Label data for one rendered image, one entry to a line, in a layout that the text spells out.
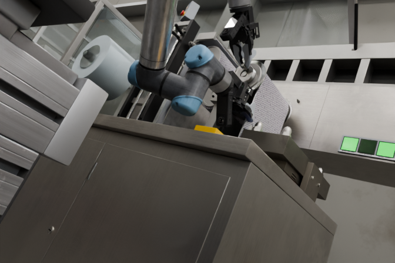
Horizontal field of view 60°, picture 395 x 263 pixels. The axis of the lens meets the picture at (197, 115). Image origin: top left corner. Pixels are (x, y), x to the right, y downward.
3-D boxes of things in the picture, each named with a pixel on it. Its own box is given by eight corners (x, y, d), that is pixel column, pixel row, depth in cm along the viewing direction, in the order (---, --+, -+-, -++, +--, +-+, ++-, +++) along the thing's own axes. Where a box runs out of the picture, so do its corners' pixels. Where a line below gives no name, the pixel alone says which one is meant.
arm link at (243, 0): (240, -7, 111) (221, -3, 117) (242, 8, 113) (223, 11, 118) (253, -9, 116) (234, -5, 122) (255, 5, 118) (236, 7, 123)
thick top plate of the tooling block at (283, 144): (236, 145, 107) (243, 128, 109) (285, 189, 134) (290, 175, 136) (283, 154, 96) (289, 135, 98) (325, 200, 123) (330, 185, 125)
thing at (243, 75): (232, 82, 124) (238, 66, 127) (234, 85, 126) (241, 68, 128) (250, 81, 119) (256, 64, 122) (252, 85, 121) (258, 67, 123)
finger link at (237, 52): (250, 65, 127) (248, 40, 124) (241, 69, 123) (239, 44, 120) (244, 64, 129) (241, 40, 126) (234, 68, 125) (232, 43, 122)
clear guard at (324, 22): (166, -30, 205) (167, -30, 205) (182, 53, 221) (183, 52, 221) (347, -81, 134) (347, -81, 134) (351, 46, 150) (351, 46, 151)
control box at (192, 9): (176, 19, 177) (184, 4, 180) (187, 26, 179) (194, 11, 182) (181, 13, 171) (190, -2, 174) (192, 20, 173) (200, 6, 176)
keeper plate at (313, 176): (297, 194, 105) (307, 161, 109) (308, 204, 112) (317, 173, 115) (304, 196, 104) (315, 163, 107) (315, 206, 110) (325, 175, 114)
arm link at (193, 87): (160, 107, 98) (176, 75, 102) (196, 121, 97) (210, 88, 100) (156, 95, 91) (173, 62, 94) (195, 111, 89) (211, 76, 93)
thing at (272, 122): (238, 136, 114) (257, 89, 120) (267, 164, 130) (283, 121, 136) (239, 136, 114) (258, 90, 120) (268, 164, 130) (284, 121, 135)
